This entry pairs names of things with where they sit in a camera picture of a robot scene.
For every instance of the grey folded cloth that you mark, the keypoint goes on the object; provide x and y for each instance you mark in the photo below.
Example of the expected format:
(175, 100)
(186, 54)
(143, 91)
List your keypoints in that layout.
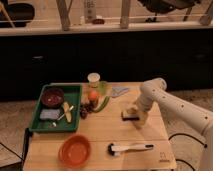
(118, 91)

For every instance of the orange fruit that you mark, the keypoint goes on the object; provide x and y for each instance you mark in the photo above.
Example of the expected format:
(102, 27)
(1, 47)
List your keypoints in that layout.
(93, 96)

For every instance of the black chair at left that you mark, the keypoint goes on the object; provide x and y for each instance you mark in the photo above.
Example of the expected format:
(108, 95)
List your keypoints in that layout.
(20, 13)

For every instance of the black office chair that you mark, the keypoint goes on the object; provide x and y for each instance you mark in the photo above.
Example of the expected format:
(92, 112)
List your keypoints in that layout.
(166, 6)

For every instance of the white spoon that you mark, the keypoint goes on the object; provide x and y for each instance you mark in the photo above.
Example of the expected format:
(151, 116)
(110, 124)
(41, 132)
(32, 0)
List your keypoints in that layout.
(54, 124)

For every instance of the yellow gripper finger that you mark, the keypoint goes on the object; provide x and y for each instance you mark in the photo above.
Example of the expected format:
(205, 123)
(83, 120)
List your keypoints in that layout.
(131, 111)
(142, 118)

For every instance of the grey sponge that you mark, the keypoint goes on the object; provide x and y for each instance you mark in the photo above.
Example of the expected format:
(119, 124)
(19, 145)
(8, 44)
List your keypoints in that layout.
(49, 114)

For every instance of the light green cup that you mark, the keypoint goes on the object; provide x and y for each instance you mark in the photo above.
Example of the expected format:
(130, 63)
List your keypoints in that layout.
(102, 87)

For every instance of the dark purple grapes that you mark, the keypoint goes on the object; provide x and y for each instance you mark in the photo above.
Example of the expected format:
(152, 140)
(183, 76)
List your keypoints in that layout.
(85, 109)

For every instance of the green plastic tray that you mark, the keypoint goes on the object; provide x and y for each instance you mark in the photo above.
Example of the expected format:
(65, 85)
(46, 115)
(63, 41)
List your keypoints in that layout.
(72, 95)

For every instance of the dark red small dish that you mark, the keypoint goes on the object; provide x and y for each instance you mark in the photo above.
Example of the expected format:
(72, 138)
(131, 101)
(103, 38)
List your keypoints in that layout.
(98, 21)

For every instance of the dark maroon bowl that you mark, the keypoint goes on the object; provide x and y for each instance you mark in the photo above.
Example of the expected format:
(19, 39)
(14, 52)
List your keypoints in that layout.
(52, 97)

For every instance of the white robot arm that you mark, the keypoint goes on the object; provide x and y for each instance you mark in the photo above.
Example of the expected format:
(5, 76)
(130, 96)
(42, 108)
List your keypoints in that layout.
(198, 118)

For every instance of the green chili pepper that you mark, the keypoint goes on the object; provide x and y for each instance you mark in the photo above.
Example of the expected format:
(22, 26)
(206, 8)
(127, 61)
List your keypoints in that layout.
(103, 105)

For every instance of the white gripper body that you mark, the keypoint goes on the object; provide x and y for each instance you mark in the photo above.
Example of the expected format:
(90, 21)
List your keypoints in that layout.
(143, 103)

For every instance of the red plastic bowl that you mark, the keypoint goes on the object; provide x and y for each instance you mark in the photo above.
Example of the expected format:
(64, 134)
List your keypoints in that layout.
(75, 151)

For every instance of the white and black brush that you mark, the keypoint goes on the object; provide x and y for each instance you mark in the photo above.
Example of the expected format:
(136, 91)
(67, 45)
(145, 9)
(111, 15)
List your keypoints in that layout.
(116, 149)

